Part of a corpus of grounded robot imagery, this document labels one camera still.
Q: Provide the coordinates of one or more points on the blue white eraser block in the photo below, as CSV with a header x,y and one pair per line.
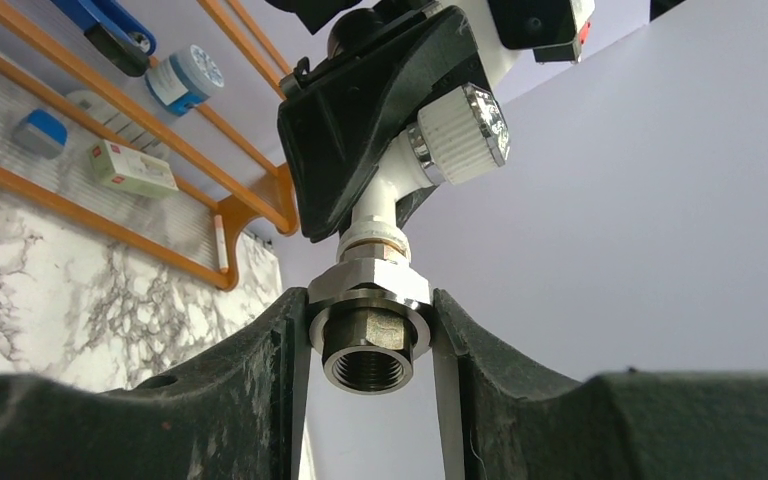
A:
x,y
40,133

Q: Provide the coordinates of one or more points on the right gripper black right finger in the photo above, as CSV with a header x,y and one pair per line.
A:
x,y
503,415

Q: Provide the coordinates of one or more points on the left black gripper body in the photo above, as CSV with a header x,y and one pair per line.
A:
x,y
356,32

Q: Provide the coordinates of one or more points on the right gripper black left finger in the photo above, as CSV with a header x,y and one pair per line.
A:
x,y
234,411

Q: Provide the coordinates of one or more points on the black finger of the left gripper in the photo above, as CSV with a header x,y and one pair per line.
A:
x,y
335,130
408,205

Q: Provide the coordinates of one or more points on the silver hex nut fitting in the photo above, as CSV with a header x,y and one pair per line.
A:
x,y
369,319

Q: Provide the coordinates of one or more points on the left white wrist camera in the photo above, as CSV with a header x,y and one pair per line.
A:
x,y
554,31

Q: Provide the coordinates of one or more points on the white plastic water faucet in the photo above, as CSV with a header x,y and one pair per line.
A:
x,y
456,138

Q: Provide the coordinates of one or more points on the white green small box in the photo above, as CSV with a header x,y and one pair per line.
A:
x,y
132,171

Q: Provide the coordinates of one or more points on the white pen with red tip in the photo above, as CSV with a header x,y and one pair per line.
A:
x,y
221,244

